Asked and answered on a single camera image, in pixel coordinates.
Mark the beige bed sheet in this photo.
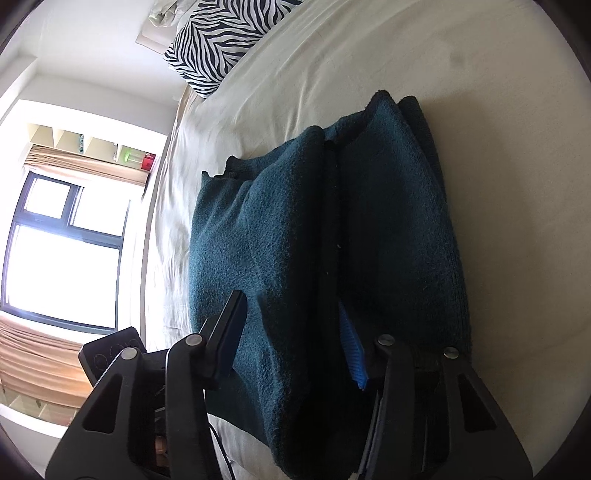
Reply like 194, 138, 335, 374
142, 1, 590, 470

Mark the black cable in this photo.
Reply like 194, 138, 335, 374
207, 419, 236, 480

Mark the red box on shelf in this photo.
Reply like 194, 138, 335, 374
140, 153, 155, 172

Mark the white wall shelf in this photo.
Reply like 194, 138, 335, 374
28, 124, 129, 166

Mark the left hand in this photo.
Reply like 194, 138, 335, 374
155, 437, 168, 467

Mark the dark teal knit sweater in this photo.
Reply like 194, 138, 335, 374
188, 91, 472, 479

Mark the beige padded headboard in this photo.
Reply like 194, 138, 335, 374
135, 28, 176, 54

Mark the beige curtain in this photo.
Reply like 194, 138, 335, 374
1, 312, 91, 408

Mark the zebra print pillow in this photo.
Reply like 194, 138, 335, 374
163, 0, 301, 99

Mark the window with dark frame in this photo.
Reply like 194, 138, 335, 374
1, 173, 129, 335

